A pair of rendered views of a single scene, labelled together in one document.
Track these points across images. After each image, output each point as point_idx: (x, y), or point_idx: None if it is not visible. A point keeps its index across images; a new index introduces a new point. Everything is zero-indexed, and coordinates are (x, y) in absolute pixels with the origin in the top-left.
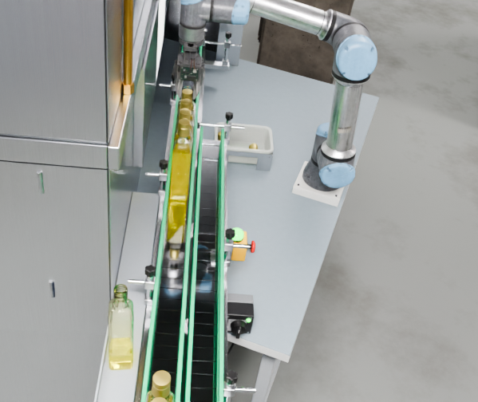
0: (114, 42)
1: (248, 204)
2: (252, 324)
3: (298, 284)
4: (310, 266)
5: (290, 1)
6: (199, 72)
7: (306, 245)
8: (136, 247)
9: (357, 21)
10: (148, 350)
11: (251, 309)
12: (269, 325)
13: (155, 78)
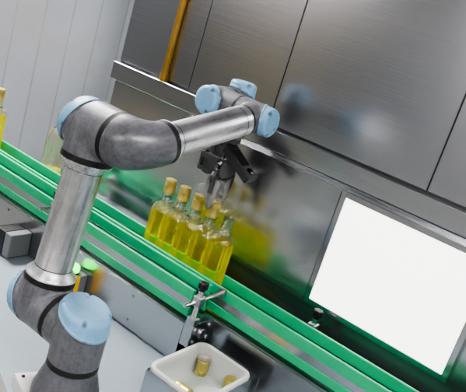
0: (152, 13)
1: (108, 342)
2: None
3: None
4: None
5: (207, 113)
6: (201, 157)
7: (8, 325)
8: None
9: (126, 114)
10: (33, 158)
11: (2, 228)
12: None
13: (299, 272)
